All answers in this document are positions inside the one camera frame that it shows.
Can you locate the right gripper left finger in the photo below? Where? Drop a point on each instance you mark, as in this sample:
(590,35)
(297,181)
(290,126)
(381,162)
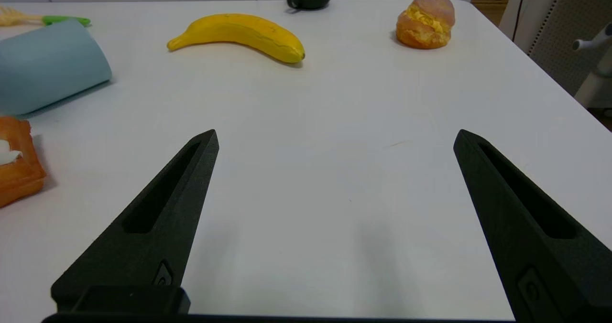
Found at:
(158,227)

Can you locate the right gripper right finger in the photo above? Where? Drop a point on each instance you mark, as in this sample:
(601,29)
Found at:
(550,265)

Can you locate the triangle waffle bread with fruit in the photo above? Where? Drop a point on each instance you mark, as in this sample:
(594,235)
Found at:
(21,170)

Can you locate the round cream puff bread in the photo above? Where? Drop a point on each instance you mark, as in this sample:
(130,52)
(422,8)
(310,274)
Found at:
(423,26)

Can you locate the light blue cup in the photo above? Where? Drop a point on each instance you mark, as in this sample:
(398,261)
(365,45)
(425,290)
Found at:
(48,65)

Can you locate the yellow banana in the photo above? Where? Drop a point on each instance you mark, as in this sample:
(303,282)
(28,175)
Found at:
(239,32)

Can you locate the perforated side panel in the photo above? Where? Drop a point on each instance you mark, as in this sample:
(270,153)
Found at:
(569,22)

